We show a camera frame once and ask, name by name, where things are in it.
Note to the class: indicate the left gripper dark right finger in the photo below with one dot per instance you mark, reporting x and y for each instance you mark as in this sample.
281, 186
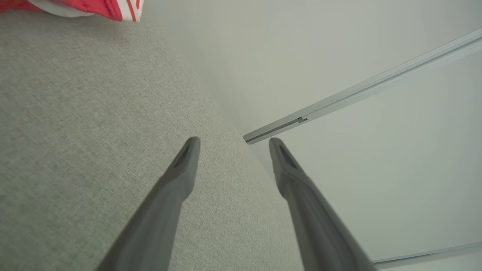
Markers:
312, 218

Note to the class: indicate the red white-striped garment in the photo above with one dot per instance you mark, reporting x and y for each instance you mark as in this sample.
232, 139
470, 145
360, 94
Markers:
109, 7

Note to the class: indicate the grey fabric sofa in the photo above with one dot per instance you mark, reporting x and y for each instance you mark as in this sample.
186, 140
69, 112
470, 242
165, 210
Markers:
75, 131

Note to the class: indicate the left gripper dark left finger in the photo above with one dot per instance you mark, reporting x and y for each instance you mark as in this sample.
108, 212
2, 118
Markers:
165, 210

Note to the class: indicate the grey aluminium partition rail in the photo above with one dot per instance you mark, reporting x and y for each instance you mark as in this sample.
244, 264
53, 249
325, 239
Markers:
339, 98
433, 255

